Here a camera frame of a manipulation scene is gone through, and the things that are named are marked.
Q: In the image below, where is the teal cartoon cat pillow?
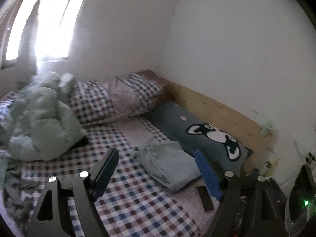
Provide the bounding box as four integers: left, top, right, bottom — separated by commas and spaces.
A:
143, 102, 250, 174

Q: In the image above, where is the dark grey crumpled garment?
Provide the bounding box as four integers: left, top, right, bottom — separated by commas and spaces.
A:
1, 156, 40, 236

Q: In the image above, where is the wooden bed side board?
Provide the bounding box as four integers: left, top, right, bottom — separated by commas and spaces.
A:
137, 69, 272, 173

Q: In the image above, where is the black phone on bed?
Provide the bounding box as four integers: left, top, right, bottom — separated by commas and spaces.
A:
196, 186, 214, 212

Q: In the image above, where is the plaid checkered pillow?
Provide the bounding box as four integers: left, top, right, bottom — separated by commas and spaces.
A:
69, 70, 171, 127

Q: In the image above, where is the light blue fleece garment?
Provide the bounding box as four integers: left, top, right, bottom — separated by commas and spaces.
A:
133, 141, 201, 194

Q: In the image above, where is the window with white frame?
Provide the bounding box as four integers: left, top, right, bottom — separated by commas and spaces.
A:
1, 0, 84, 69

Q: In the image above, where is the plaid checkered bed sheet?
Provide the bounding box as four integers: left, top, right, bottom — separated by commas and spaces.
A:
0, 89, 223, 237

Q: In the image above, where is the pale green puffer jacket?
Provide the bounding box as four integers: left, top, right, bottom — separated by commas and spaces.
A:
1, 72, 87, 162

